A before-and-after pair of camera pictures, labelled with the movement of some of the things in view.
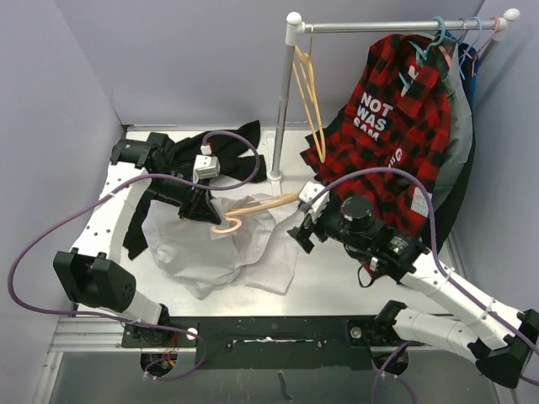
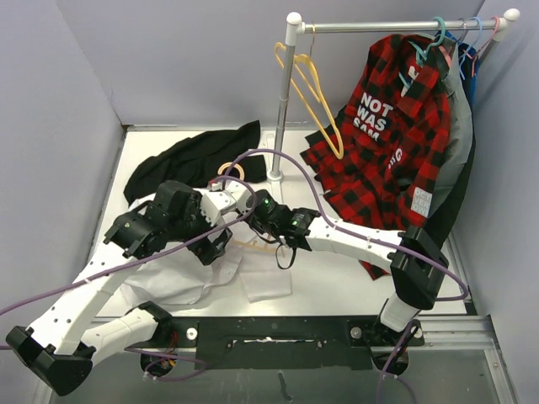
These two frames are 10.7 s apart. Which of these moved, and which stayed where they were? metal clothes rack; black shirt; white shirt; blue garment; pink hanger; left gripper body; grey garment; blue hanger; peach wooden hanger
Moved: left gripper body; white shirt; peach wooden hanger
Stayed: grey garment; black shirt; blue hanger; pink hanger; blue garment; metal clothes rack
